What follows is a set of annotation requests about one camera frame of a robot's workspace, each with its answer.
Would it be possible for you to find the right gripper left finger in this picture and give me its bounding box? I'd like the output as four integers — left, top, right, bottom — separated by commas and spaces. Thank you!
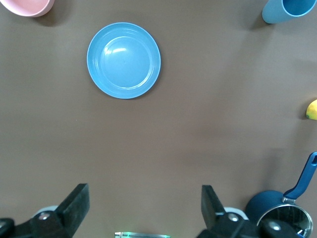
0, 183, 90, 238

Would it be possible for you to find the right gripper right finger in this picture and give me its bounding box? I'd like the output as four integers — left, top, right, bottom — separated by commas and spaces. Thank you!
198, 184, 298, 238

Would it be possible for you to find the blue plate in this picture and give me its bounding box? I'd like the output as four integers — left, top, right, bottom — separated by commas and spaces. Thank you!
86, 22, 161, 100

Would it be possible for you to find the blue saucepan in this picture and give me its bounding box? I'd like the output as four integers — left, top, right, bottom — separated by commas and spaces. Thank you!
245, 151, 317, 238

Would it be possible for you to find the brown table cloth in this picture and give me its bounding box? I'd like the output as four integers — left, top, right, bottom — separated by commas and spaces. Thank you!
0, 0, 317, 238

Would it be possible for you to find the yellow lemon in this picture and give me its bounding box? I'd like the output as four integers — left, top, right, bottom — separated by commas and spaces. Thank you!
306, 99, 317, 121

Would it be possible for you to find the pink bowl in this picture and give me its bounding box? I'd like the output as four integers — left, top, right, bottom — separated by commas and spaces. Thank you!
0, 0, 55, 17

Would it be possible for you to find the blue cup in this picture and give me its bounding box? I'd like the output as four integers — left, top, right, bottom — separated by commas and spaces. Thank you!
262, 0, 317, 25

